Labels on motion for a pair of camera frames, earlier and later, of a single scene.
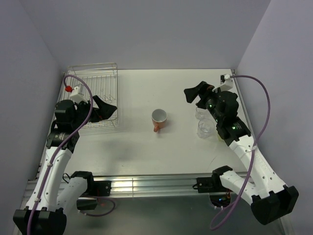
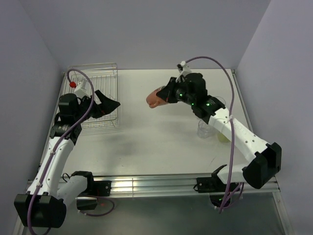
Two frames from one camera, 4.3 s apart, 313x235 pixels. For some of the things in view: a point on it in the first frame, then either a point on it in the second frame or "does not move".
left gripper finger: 100,103 to 101,97
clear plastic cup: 206,128 does not move
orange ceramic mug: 159,118 to 153,101
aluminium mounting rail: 145,187 does not move
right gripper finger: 201,86 to 172,83
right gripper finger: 191,93 to 166,94
